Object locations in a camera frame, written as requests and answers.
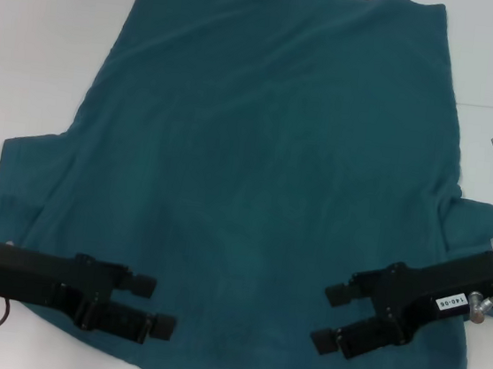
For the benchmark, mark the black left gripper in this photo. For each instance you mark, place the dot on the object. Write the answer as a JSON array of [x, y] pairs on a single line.
[[40, 277]]

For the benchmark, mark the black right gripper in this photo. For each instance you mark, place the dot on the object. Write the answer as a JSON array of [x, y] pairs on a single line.
[[421, 293]]

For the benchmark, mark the teal blue t-shirt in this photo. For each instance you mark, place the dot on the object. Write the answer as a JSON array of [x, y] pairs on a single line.
[[249, 158]]

